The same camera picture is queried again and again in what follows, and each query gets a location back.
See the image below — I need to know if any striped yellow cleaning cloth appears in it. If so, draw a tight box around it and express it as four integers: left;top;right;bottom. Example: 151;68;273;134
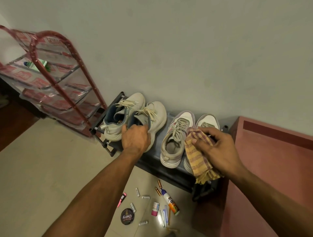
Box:
184;127;224;185

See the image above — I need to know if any person's left forearm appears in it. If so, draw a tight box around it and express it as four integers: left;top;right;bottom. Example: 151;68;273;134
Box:
43;150;140;237

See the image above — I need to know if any black round tin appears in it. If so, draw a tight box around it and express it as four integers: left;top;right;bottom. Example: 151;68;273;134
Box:
120;208;135;225

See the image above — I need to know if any white pink sneaker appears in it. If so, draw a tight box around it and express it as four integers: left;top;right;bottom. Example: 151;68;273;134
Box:
160;110;196;169
183;114;220;175

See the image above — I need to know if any pink highlighter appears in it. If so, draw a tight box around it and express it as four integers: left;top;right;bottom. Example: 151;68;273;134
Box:
117;192;127;208

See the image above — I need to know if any person's right forearm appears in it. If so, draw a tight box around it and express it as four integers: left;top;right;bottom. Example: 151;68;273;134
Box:
230;168;313;237

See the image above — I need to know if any person's left hand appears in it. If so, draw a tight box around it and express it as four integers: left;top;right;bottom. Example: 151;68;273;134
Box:
121;124;152;157

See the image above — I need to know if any green white packet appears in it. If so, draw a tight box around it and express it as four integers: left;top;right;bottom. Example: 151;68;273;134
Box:
23;58;48;71

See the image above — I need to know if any person's right hand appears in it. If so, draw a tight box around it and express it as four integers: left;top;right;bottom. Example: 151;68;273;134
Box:
191;126;247;181

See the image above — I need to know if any grey-blue sneaker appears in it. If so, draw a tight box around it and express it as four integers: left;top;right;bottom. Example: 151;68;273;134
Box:
99;92;146;142
127;101;168;153

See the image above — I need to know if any black shoe rack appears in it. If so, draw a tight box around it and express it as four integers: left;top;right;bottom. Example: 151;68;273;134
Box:
89;91;229;203

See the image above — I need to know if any white orange glue tube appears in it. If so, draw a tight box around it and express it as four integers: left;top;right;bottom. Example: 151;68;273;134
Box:
160;189;180;216

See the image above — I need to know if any red-brown drawer cabinet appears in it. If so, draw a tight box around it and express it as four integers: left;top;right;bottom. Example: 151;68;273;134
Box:
220;116;313;237

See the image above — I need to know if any red metal rack plastic-wrapped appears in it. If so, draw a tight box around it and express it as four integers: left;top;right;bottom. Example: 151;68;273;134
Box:
0;24;108;138

